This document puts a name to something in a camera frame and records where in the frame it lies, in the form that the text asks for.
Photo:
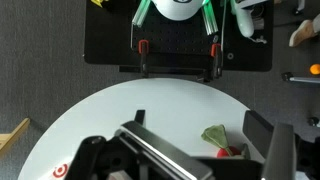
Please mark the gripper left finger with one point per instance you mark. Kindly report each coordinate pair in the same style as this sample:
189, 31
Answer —
166, 156

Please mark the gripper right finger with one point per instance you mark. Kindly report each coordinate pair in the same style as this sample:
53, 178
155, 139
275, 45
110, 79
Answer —
275, 143

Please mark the radish plush toy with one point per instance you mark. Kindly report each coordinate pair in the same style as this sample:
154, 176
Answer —
217, 136

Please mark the tripod leg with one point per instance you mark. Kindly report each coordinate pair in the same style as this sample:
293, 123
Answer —
289, 77

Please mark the orange ball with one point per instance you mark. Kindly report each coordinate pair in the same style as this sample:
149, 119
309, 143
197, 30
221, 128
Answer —
315, 69

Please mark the white plastic Target bag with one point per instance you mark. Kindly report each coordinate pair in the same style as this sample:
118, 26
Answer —
59, 172

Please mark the right black orange clamp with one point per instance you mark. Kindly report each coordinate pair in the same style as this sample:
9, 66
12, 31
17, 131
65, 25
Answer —
215, 65

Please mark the black orange clamp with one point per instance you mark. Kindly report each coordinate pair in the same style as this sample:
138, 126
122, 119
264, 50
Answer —
215, 65
143, 48

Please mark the left black orange clamp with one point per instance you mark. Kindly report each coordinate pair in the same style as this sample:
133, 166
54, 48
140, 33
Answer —
143, 48

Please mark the person's shoe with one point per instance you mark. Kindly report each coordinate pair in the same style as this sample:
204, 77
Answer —
306, 30

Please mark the wooden chair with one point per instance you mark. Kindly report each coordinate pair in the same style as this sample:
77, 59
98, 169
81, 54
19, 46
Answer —
7, 140

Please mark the white game controller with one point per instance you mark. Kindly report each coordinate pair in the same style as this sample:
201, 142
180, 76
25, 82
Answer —
242, 9

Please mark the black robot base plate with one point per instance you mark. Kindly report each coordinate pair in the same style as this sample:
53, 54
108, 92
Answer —
111, 39

